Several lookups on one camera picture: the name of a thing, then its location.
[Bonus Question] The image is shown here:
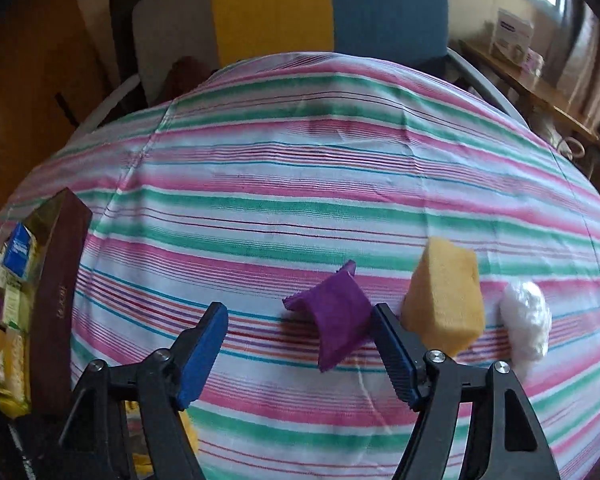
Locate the blue tissue pack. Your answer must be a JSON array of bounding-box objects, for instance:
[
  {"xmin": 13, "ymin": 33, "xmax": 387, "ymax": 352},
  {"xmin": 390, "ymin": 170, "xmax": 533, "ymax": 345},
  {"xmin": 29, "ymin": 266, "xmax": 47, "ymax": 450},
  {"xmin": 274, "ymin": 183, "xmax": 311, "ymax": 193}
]
[{"xmin": 0, "ymin": 222, "xmax": 35, "ymax": 281}]

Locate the blue cushion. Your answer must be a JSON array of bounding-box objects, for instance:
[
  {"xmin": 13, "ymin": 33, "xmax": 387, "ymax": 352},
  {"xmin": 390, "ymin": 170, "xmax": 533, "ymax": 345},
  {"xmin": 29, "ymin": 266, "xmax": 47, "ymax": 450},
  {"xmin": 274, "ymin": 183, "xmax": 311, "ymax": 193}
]
[{"xmin": 330, "ymin": 0, "xmax": 451, "ymax": 68}]

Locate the yellow cushion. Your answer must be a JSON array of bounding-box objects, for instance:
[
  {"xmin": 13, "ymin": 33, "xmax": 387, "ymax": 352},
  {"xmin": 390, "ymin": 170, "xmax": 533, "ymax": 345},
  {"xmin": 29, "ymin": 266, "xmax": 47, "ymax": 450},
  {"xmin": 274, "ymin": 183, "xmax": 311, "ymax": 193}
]
[{"xmin": 210, "ymin": 0, "xmax": 335, "ymax": 68}]

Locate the white plastic bag bundle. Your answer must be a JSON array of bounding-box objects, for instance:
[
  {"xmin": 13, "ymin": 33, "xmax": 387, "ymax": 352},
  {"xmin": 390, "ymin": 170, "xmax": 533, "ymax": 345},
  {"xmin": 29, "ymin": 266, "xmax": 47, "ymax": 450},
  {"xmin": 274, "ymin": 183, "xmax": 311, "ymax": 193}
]
[{"xmin": 500, "ymin": 280, "xmax": 552, "ymax": 361}]

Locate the striped curtain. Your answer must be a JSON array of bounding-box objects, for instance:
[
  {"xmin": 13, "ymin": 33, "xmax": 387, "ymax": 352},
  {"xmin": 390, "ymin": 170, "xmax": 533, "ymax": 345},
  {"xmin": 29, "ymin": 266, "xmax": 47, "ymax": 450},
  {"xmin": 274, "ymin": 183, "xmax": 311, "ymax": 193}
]
[{"xmin": 555, "ymin": 5, "xmax": 600, "ymax": 128}]

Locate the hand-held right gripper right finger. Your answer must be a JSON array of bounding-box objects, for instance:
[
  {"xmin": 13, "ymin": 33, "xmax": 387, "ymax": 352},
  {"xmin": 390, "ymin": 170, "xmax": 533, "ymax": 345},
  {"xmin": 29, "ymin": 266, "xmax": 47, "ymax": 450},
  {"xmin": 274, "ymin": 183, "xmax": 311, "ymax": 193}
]
[{"xmin": 371, "ymin": 302, "xmax": 563, "ymax": 480}]

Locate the striped tablecloth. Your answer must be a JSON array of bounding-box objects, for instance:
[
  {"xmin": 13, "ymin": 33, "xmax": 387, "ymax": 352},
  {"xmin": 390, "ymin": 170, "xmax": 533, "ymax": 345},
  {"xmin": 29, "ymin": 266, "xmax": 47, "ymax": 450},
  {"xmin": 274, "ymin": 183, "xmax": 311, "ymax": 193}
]
[{"xmin": 0, "ymin": 52, "xmax": 600, "ymax": 480}]

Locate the yellow sponge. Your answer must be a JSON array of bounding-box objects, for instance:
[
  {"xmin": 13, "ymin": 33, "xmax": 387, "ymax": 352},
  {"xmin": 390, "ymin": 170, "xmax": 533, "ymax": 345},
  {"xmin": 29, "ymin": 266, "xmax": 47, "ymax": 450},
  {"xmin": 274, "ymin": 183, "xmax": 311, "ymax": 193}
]
[{"xmin": 0, "ymin": 327, "xmax": 31, "ymax": 418}]

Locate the dark red cloth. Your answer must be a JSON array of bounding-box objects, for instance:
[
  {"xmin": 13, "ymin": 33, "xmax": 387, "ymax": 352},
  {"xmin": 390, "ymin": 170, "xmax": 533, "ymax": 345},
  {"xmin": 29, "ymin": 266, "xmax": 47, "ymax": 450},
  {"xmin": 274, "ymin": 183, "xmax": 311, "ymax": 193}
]
[{"xmin": 162, "ymin": 56, "xmax": 213, "ymax": 106}]

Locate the wooden shelf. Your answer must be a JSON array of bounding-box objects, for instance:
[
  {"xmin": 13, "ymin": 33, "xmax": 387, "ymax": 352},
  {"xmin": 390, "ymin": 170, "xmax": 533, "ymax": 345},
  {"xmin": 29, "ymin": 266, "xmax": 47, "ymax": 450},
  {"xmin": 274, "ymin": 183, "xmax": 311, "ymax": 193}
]
[{"xmin": 457, "ymin": 40, "xmax": 600, "ymax": 201}]

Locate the small pink box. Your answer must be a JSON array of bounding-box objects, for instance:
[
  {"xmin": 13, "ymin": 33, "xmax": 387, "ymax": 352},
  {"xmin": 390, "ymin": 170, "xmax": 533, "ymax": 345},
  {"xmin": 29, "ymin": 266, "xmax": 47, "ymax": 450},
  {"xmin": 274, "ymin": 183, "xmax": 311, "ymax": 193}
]
[{"xmin": 524, "ymin": 49, "xmax": 546, "ymax": 77}]

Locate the maroon storage box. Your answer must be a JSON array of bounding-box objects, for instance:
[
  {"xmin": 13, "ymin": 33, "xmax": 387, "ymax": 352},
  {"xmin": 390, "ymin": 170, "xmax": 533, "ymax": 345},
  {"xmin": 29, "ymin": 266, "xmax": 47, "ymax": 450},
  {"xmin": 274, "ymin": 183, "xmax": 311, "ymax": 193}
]
[{"xmin": 0, "ymin": 187, "xmax": 93, "ymax": 421}]

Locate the white cardboard box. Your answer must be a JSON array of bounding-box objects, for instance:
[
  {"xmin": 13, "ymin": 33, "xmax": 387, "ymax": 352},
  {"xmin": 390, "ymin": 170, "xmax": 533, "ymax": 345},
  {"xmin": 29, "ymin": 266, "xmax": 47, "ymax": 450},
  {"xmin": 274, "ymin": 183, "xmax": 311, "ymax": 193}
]
[{"xmin": 490, "ymin": 7, "xmax": 535, "ymax": 63}]

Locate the thick yellow sponge block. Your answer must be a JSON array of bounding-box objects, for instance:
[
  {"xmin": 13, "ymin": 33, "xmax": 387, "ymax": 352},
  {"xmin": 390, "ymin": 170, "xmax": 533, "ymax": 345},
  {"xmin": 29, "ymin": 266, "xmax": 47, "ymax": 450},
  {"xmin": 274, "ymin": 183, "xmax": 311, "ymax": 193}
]
[{"xmin": 401, "ymin": 236, "xmax": 485, "ymax": 358}]

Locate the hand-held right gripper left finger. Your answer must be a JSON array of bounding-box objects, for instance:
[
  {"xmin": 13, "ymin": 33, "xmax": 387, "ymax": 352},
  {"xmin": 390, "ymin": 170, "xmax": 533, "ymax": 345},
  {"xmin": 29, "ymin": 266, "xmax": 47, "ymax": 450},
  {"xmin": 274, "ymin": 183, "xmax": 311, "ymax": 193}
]
[{"xmin": 55, "ymin": 301, "xmax": 230, "ymax": 480}]

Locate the grey cushion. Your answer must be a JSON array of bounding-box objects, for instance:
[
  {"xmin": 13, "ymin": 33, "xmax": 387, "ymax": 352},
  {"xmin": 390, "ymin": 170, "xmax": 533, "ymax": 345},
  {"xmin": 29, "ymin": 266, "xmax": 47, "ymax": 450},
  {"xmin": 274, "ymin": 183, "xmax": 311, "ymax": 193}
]
[{"xmin": 132, "ymin": 0, "xmax": 221, "ymax": 106}]

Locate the purple packet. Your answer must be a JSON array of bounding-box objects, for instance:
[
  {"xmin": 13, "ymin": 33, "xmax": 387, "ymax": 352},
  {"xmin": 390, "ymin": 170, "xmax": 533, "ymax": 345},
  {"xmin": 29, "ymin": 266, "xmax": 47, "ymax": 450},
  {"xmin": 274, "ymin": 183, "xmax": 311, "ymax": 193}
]
[{"xmin": 282, "ymin": 260, "xmax": 373, "ymax": 373}]

